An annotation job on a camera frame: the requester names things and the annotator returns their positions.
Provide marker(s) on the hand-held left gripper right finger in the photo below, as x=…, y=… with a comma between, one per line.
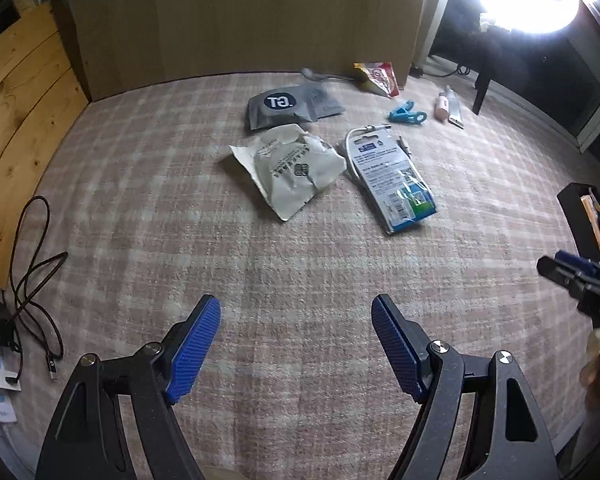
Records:
x=395, y=350

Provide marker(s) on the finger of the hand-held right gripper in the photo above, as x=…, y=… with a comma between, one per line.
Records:
x=572, y=260
x=560, y=272

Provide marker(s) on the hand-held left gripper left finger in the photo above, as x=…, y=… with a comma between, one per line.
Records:
x=192, y=350

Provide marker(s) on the black storage box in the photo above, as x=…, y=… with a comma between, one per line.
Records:
x=575, y=210

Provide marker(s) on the person's right hand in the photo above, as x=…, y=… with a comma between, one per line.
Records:
x=594, y=360

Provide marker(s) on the orange cardboard box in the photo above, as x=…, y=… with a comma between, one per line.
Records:
x=592, y=220

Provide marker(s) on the plaid blanket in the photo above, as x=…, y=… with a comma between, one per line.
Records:
x=280, y=270

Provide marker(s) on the white tube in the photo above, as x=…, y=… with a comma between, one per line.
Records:
x=456, y=112

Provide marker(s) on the black stand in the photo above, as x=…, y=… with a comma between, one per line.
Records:
x=482, y=91

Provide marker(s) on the white torn packet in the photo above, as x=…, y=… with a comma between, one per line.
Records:
x=290, y=172

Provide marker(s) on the teal plastic clip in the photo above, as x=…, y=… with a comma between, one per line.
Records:
x=405, y=116

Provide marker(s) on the grey packet with round logo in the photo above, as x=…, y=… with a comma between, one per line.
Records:
x=277, y=107

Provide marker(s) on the small grey packet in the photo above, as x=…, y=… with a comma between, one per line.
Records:
x=325, y=102

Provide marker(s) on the red yellow snack packet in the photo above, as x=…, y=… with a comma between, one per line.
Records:
x=377, y=77

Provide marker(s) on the pine plank panel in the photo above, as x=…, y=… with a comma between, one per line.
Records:
x=25, y=135

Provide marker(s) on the metal spoon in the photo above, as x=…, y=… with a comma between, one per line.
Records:
x=315, y=75

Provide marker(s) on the beige wooden board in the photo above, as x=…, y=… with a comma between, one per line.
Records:
x=230, y=20

